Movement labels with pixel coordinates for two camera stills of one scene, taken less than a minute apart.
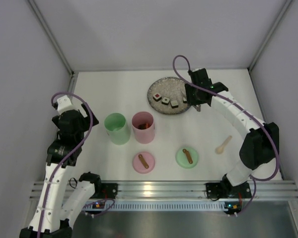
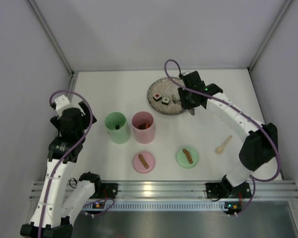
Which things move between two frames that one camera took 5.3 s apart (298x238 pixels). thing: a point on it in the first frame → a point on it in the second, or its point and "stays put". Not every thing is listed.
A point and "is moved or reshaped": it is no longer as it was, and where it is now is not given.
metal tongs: [197, 107] is moved or reshaped
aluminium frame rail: [43, 23] stays put
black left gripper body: [85, 122] stays put
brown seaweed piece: [142, 126] stays put
